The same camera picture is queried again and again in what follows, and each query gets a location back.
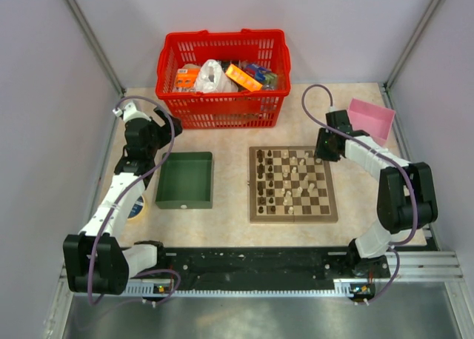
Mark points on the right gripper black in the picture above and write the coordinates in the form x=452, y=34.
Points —
x=320, y=152

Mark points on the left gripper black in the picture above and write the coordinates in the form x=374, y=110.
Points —
x=164, y=130

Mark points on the wooden chess board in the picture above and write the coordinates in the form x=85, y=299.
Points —
x=292, y=187

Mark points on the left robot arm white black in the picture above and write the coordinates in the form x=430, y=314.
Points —
x=94, y=261

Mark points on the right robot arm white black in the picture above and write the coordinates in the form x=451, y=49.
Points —
x=406, y=199

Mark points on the dark chess piece corner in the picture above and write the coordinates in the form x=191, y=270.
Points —
x=260, y=154

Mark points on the orange white packet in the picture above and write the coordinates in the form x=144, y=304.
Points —
x=185, y=78

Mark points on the pink open box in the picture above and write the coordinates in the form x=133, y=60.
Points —
x=377, y=121

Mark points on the white plastic bag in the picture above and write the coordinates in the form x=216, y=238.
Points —
x=212, y=79

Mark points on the green plastic tray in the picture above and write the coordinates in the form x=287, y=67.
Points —
x=186, y=181

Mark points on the orange box in basket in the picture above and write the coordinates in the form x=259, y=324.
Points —
x=243, y=79

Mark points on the red plastic shopping basket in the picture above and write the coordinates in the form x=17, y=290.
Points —
x=243, y=109

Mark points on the tape roll blue label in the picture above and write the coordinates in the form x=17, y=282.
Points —
x=138, y=209

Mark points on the blue snack packet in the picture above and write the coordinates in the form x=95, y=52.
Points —
x=257, y=72

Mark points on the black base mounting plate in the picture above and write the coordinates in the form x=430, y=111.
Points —
x=301, y=267

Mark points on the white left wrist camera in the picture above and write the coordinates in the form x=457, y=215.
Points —
x=130, y=112

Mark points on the aluminium frame rail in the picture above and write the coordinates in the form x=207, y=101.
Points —
x=406, y=266

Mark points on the grey slotted cable duct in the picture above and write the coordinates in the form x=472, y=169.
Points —
x=155, y=289

